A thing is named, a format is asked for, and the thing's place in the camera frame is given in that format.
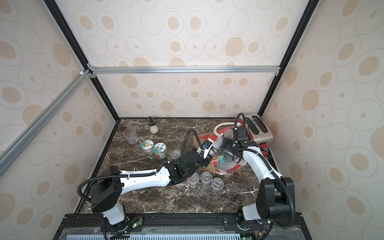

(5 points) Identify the red burlap canvas bag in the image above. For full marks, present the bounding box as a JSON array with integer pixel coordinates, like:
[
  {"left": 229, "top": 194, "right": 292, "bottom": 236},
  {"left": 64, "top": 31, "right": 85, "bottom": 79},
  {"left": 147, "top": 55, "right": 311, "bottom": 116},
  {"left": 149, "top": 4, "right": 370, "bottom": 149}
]
[{"left": 193, "top": 122, "right": 247, "bottom": 177}]

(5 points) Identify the seed jar green label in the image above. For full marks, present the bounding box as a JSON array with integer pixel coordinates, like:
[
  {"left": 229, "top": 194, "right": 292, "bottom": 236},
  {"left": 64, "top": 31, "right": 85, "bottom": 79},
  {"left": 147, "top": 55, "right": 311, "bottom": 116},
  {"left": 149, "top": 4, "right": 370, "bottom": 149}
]
[{"left": 171, "top": 150, "right": 181, "bottom": 160}]

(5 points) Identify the seed jar red label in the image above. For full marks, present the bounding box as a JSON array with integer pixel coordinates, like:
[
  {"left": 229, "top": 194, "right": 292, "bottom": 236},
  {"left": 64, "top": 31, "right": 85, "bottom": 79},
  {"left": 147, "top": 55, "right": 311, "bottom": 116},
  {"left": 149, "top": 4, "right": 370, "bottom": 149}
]
[{"left": 200, "top": 171, "right": 213, "bottom": 185}]

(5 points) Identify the small jar red label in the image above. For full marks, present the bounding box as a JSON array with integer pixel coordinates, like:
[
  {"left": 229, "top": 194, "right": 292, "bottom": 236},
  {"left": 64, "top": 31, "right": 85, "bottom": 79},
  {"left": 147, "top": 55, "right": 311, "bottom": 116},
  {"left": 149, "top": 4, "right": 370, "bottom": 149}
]
[{"left": 212, "top": 154, "right": 227, "bottom": 166}]

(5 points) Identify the wide jar pineapple lid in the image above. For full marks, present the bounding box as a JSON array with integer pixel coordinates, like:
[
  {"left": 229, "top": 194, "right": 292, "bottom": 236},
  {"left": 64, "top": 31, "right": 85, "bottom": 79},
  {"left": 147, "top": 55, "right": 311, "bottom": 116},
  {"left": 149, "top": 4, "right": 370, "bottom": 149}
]
[{"left": 154, "top": 143, "right": 167, "bottom": 160}]

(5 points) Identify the seed jar sunflower label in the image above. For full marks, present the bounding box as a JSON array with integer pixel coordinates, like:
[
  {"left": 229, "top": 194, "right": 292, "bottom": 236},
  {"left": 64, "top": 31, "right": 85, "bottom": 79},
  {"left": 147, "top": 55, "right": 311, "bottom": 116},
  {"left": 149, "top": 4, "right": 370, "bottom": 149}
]
[{"left": 141, "top": 140, "right": 155, "bottom": 156}]

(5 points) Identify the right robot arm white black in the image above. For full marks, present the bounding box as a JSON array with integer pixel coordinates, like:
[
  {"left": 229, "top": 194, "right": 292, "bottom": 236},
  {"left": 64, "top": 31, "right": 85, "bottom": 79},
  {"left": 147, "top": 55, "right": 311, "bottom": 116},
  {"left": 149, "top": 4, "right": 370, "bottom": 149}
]
[{"left": 223, "top": 113, "right": 296, "bottom": 229}]

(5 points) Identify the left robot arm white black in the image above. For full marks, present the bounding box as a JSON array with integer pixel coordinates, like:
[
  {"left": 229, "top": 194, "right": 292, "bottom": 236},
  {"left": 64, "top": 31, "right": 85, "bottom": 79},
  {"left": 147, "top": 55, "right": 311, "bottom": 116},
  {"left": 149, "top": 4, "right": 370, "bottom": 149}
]
[{"left": 77, "top": 129, "right": 214, "bottom": 226}]

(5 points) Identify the red silver toaster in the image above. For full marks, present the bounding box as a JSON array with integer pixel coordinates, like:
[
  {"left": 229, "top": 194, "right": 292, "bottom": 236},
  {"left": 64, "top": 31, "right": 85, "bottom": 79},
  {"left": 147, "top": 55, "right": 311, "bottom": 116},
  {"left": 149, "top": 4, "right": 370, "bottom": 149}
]
[{"left": 245, "top": 115, "right": 274, "bottom": 157}]

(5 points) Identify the glass sugar jar black lid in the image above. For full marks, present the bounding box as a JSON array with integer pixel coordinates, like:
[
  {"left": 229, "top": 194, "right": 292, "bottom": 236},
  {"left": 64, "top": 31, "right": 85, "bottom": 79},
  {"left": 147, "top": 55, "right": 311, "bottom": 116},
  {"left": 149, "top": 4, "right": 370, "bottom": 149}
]
[{"left": 148, "top": 117, "right": 159, "bottom": 134}]

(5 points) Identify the clear plastic cup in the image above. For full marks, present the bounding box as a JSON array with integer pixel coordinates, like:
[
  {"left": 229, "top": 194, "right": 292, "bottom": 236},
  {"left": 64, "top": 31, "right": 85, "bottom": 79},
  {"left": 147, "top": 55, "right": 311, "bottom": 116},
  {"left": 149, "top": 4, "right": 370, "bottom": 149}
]
[{"left": 123, "top": 129, "right": 138, "bottom": 145}]

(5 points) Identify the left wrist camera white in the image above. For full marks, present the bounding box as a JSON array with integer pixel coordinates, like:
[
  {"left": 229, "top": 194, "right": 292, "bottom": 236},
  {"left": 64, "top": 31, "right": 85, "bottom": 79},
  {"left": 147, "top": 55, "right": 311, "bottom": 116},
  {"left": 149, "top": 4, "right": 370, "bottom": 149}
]
[{"left": 202, "top": 139, "right": 213, "bottom": 159}]

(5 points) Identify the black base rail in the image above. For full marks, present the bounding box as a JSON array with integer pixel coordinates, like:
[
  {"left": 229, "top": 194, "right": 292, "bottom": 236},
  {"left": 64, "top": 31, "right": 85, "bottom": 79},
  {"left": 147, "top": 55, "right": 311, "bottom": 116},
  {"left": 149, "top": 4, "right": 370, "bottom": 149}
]
[{"left": 54, "top": 213, "right": 312, "bottom": 240}]

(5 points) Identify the horizontal aluminium rail back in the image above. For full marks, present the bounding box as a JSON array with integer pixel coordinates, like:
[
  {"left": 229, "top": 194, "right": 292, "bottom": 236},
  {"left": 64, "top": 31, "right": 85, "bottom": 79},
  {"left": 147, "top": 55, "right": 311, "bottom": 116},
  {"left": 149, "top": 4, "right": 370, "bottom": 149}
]
[{"left": 91, "top": 66, "right": 280, "bottom": 74}]

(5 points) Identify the aluminium rail left wall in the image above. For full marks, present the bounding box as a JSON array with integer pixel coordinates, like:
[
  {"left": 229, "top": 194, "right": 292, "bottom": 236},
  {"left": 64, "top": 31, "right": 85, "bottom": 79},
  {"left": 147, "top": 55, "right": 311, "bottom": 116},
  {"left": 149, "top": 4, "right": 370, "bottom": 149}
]
[{"left": 1, "top": 70, "right": 91, "bottom": 175}]

